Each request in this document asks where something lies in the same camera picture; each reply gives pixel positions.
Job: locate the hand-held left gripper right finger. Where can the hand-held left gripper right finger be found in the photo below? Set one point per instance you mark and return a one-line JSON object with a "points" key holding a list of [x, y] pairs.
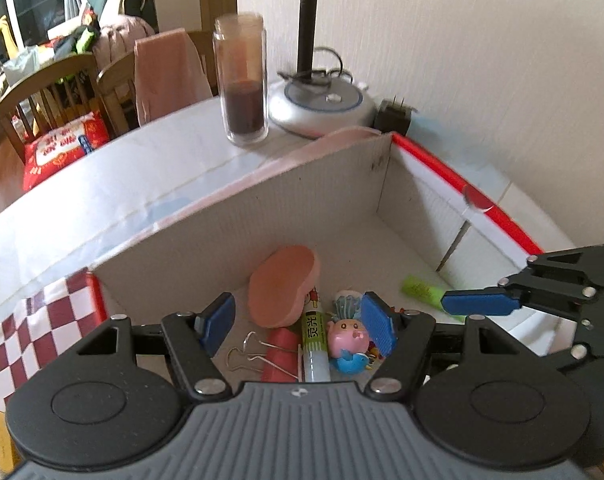
{"points": [[376, 322]]}

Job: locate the pink heart-shaped dish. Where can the pink heart-shaped dish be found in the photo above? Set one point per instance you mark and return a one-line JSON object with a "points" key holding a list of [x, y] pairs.
{"points": [[282, 285]]}

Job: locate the pink pig toy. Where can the pink pig toy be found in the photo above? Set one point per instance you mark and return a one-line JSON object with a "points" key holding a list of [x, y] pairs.
{"points": [[344, 335]]}

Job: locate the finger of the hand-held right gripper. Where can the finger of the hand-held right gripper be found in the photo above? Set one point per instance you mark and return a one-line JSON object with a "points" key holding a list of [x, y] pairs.
{"points": [[476, 302], [576, 352]]}

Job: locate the red printed bag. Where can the red printed bag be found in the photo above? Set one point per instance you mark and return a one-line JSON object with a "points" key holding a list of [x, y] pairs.
{"points": [[57, 147]]}

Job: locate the grey plastic bag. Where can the grey plastic bag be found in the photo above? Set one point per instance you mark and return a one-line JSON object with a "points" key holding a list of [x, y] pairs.
{"points": [[22, 65]]}

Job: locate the wooden chair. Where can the wooden chair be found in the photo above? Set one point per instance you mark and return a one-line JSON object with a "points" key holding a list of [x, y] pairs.
{"points": [[47, 67], [202, 60]]}

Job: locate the green highlighter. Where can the green highlighter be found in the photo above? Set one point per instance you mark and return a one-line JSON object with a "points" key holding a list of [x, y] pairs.
{"points": [[421, 290]]}

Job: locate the red cardboard box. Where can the red cardboard box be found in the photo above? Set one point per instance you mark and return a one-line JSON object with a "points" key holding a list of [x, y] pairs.
{"points": [[332, 200]]}

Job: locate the glass jar with brown powder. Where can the glass jar with brown powder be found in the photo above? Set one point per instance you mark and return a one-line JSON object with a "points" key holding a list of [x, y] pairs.
{"points": [[242, 105]]}

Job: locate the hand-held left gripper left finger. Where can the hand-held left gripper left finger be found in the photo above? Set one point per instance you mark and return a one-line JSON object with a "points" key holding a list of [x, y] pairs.
{"points": [[217, 322]]}

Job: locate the grey desk lamp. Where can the grey desk lamp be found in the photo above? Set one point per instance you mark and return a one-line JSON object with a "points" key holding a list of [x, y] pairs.
{"points": [[322, 105]]}

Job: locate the pile of clothes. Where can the pile of clothes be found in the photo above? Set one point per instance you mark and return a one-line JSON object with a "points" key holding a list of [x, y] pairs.
{"points": [[84, 40]]}

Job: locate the red binder clip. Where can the red binder clip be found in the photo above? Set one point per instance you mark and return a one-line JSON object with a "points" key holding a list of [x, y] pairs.
{"points": [[282, 355]]}

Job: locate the yellow giraffe toy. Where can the yellow giraffe toy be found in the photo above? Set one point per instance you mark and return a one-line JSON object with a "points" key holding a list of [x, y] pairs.
{"points": [[7, 35]]}

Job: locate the pink towel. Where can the pink towel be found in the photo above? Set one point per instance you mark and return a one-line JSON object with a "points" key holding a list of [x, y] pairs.
{"points": [[167, 75]]}

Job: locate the pink puffer jacket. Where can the pink puffer jacket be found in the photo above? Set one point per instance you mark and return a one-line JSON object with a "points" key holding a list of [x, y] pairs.
{"points": [[122, 32]]}

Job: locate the green cushion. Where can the green cushion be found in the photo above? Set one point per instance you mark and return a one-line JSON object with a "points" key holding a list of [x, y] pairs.
{"points": [[99, 1]]}

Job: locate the white glue pen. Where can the white glue pen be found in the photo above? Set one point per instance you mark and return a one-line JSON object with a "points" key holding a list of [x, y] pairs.
{"points": [[314, 345]]}

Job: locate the blue bird toy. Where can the blue bird toy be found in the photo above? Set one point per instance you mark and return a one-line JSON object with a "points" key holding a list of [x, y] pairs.
{"points": [[352, 364]]}

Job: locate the teal striped toy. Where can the teal striped toy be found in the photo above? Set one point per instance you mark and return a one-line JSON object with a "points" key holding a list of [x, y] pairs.
{"points": [[347, 305]]}

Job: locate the black power adapter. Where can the black power adapter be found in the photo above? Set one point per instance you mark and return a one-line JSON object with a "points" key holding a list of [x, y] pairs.
{"points": [[391, 117]]}

